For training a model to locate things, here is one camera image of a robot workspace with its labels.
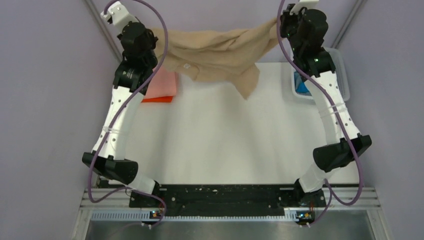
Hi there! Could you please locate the beige t shirt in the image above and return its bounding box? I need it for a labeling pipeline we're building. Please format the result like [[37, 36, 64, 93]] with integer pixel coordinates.
[[152, 18, 279, 100]]

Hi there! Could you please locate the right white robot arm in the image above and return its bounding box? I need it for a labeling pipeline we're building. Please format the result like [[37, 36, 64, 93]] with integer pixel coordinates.
[[277, 0, 372, 206]]

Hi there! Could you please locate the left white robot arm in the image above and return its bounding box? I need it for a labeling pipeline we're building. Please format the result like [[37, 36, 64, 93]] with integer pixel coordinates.
[[82, 22, 161, 207]]

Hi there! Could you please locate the folded pink t shirt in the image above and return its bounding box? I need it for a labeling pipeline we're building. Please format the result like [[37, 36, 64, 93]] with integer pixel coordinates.
[[144, 67, 179, 99]]

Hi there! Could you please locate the folded orange t shirt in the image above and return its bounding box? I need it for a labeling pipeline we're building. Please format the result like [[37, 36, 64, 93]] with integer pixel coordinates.
[[141, 96, 174, 103]]

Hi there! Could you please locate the light blue t shirt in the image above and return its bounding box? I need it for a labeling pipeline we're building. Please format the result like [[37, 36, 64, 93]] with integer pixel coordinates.
[[293, 72, 302, 91]]

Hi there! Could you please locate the white plastic basket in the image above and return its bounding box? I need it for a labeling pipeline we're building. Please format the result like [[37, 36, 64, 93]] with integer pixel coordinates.
[[291, 47, 350, 102]]

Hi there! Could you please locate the bright blue t shirt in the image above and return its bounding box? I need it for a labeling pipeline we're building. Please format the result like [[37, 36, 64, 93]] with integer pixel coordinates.
[[294, 74, 311, 96]]

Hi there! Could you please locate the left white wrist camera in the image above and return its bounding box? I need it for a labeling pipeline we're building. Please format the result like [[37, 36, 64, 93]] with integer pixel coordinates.
[[100, 0, 139, 30]]

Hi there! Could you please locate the right aluminium frame post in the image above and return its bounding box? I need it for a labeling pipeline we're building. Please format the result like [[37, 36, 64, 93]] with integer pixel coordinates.
[[331, 0, 367, 49]]

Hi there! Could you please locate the aluminium frame post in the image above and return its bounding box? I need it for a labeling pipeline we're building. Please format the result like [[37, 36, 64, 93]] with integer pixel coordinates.
[[82, 0, 122, 62], [331, 0, 367, 49]]

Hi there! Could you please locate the left aluminium frame post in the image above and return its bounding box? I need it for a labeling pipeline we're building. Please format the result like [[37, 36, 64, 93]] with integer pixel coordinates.
[[82, 0, 122, 62]]

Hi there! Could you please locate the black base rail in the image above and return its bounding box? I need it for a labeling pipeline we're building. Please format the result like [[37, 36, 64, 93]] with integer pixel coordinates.
[[129, 184, 326, 217]]

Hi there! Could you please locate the white slotted cable duct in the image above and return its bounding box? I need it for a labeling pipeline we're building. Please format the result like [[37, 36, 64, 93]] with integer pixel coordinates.
[[91, 210, 299, 222]]

